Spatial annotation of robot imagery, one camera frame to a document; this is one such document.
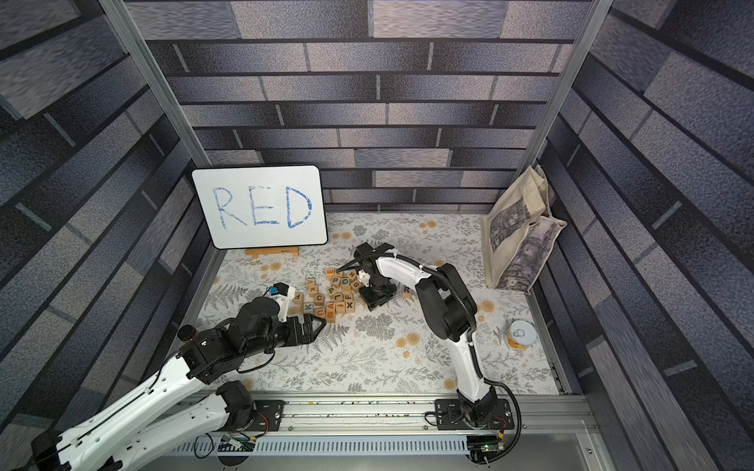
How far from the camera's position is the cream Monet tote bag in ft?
2.75

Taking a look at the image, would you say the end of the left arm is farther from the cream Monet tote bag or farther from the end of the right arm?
the cream Monet tote bag

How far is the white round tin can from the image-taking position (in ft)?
2.72

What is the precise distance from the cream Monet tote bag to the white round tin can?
0.17 meters

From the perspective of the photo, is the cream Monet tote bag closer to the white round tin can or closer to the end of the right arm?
the white round tin can

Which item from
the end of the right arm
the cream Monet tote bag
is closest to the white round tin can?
the cream Monet tote bag

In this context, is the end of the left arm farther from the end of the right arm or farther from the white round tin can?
the white round tin can

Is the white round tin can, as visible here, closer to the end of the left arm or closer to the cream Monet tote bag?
the cream Monet tote bag
